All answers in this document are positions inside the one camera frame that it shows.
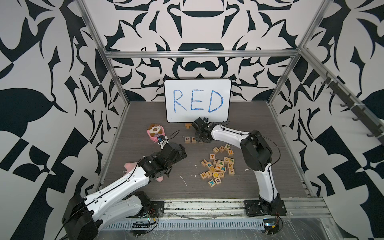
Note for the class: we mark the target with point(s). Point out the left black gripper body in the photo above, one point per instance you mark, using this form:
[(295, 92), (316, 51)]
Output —
[(179, 157)]

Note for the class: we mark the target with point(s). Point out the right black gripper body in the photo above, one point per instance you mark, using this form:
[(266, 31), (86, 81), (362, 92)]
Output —
[(198, 137)]

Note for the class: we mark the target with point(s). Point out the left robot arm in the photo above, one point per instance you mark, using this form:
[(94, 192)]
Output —
[(85, 216)]

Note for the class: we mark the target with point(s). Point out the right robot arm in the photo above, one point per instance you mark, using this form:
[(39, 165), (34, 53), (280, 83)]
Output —
[(258, 157)]

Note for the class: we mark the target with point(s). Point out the wooden block letter T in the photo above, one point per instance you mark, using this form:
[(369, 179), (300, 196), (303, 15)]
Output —
[(216, 150)]

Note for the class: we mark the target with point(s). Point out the wooden block letter J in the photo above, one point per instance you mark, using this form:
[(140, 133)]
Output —
[(204, 162)]

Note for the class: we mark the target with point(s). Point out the wooden block letter I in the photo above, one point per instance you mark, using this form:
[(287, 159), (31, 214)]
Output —
[(209, 174)]

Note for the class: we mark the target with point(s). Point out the wooden block letter H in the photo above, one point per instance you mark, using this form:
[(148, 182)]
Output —
[(203, 175)]

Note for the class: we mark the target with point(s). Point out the wooden block letter F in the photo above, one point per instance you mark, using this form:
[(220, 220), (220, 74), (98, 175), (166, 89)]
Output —
[(231, 171)]

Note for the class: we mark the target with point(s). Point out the wooden block letter K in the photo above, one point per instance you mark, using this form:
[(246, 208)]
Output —
[(212, 183)]

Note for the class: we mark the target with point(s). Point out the small wooden easel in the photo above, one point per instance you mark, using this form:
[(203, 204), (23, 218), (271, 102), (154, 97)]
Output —
[(189, 125)]

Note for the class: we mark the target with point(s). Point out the pink plush toy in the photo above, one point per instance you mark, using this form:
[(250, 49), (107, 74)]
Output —
[(130, 166)]

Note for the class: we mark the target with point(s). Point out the white dry-erase board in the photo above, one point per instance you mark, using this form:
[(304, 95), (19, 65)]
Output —
[(186, 100)]

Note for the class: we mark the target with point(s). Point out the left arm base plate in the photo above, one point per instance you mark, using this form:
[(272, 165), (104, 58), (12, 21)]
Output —
[(153, 209)]

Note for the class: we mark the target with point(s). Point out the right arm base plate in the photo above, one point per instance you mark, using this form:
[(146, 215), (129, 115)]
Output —
[(255, 208)]

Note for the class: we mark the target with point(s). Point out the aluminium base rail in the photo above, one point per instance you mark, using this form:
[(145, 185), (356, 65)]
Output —
[(208, 209)]

